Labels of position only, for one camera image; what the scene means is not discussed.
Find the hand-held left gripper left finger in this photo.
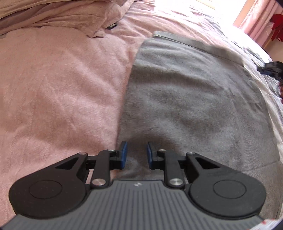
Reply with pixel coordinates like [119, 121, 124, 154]
[55, 142, 128, 189]

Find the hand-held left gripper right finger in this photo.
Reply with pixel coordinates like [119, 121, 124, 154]
[146, 142, 221, 189]

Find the grey sweater with black print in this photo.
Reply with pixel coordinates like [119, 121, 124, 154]
[116, 31, 279, 179]

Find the grey patterned quilt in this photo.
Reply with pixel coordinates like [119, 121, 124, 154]
[177, 0, 283, 219]

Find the red cloth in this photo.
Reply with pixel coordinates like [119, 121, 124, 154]
[271, 13, 283, 41]

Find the pink curtain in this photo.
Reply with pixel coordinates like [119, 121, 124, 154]
[233, 0, 283, 48]

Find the pink fluffy blanket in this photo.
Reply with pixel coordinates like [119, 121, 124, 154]
[0, 0, 224, 223]

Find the beige crumpled cloth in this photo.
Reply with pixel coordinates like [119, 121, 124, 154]
[0, 0, 136, 39]

